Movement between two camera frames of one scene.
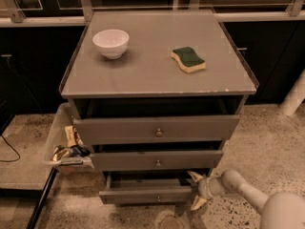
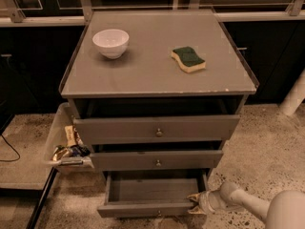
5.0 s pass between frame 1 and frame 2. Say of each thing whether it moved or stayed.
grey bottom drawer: moved
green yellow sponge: stayed
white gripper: moved
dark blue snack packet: stayed
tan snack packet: stayed
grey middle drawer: stayed
